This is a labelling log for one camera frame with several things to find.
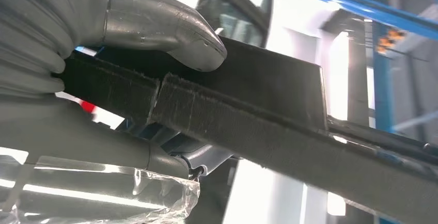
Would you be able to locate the clear plastic film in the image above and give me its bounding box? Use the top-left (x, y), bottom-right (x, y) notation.
top-left (0, 155), bottom-right (201, 224)

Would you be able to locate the blue metal shelf rack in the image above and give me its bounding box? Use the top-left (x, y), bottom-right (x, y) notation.
top-left (253, 0), bottom-right (438, 138)

